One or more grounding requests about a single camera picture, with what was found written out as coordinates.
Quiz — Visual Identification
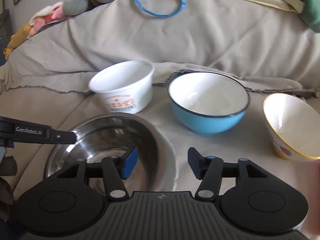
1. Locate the stainless steel bowl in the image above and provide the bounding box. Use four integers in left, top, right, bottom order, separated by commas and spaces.
44, 114, 163, 193

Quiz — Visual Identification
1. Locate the blue enamel bowl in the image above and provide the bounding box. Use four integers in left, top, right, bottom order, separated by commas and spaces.
168, 72, 250, 135

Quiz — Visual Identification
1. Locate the cream gold-rimmed bowl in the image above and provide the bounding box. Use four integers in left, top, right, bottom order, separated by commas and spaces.
263, 93, 319, 161

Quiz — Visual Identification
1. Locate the white floral plate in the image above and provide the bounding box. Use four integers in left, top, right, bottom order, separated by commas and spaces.
137, 116, 179, 192

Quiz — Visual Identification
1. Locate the grey sofa cover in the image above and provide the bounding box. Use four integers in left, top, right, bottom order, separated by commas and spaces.
1, 0, 319, 196

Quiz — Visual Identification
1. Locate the pink plush toy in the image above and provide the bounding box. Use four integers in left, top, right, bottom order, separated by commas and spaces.
29, 2, 67, 30

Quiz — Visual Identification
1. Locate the blue strap loop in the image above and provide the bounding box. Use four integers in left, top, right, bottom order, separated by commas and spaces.
131, 0, 188, 17

